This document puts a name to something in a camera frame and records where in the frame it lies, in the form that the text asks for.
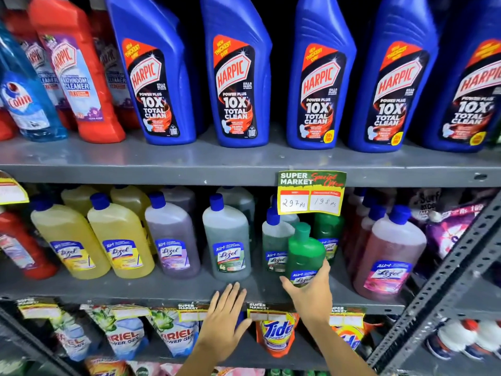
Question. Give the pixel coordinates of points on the person's right hand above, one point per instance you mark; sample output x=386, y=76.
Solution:
x=315, y=301

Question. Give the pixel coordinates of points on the person's left hand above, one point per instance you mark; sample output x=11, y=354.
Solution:
x=219, y=332

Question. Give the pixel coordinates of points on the person's left middle finger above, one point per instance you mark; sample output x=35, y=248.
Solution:
x=233, y=299

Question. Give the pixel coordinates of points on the person's left thumb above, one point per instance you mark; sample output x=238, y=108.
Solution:
x=243, y=329

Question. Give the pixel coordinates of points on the person's left little finger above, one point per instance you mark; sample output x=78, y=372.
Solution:
x=213, y=305

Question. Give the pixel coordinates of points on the person's right thumb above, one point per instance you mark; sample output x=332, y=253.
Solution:
x=290, y=287

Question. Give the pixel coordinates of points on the small green floor cleaner bottle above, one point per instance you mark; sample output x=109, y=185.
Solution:
x=330, y=231
x=304, y=250

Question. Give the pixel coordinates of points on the person's left forearm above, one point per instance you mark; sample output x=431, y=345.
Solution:
x=197, y=366

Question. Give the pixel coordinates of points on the yellow shelf price tag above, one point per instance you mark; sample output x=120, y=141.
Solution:
x=347, y=316
x=191, y=313
x=131, y=311
x=263, y=312
x=39, y=309
x=11, y=189

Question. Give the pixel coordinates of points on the orange detergent pouch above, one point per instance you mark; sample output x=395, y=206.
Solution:
x=350, y=336
x=278, y=332

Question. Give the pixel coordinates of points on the small grey-green floor cleaner bottle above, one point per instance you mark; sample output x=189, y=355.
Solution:
x=291, y=218
x=276, y=242

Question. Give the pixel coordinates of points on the white and green detergent pouch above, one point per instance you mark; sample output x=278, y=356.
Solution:
x=176, y=334
x=70, y=336
x=125, y=336

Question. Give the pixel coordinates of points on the grey metal shelf board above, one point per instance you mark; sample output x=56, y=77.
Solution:
x=156, y=287
x=195, y=164

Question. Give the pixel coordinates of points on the purple floor cleaner bottle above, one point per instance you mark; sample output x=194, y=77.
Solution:
x=180, y=197
x=172, y=242

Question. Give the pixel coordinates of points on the pink floor cleaner bottle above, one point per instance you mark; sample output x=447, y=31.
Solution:
x=391, y=254
x=364, y=234

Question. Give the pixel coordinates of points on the green and yellow offer tag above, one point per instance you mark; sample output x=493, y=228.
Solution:
x=311, y=191

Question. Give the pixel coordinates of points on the yellow floor cleaner bottle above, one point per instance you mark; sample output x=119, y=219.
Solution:
x=70, y=242
x=78, y=197
x=121, y=238
x=131, y=199

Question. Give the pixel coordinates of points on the perforated grey metal rack upright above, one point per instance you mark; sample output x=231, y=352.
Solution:
x=442, y=285

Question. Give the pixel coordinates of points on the dark detergent pouch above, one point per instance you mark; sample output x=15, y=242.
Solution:
x=424, y=203

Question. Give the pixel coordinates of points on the white bottle with red cap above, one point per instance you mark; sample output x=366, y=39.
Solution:
x=489, y=336
x=450, y=336

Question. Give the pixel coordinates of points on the purple detergent pouch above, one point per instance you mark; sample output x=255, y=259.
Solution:
x=450, y=231

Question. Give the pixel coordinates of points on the grey metal diagonal rack brace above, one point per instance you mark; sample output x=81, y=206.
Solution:
x=35, y=340

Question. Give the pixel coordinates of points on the red floor cleaner bottle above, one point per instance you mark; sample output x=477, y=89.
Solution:
x=23, y=246

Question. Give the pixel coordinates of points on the blue toilet cleaner bottle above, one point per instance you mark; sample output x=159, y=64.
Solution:
x=319, y=74
x=156, y=74
x=238, y=74
x=391, y=82
x=465, y=86

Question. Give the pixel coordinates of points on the red bathroom cleaner bottle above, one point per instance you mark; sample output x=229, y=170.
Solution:
x=74, y=74
x=115, y=78
x=39, y=62
x=6, y=125

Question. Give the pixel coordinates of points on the light blue glass cleaner bottle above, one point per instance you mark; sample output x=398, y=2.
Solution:
x=25, y=105

